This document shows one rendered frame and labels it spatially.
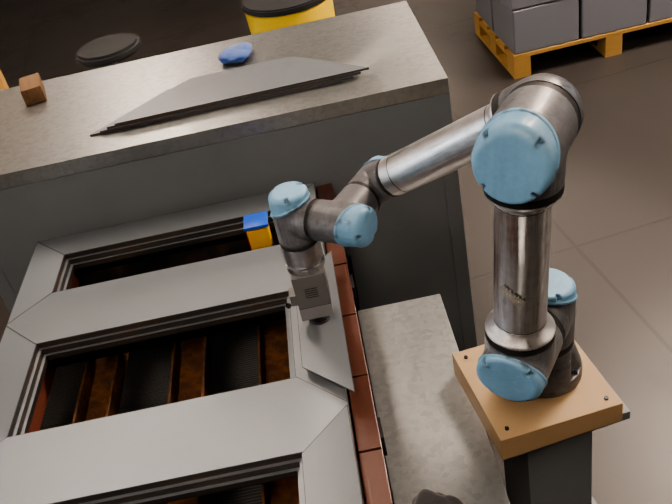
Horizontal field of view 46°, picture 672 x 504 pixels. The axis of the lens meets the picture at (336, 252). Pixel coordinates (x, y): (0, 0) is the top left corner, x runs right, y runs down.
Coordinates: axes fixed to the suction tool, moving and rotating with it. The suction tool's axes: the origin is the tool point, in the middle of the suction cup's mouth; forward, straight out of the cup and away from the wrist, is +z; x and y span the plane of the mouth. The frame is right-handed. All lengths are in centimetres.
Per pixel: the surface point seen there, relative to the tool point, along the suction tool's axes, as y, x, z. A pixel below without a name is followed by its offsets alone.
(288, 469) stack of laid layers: 31.9, -9.5, 3.4
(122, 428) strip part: 16.8, -39.4, 0.7
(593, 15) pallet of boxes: -264, 157, 62
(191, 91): -79, -24, -21
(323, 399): 20.3, -1.6, 0.7
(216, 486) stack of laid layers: 32.3, -22.1, 3.4
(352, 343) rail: 4.1, 5.3, 3.7
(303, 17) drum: -242, 10, 22
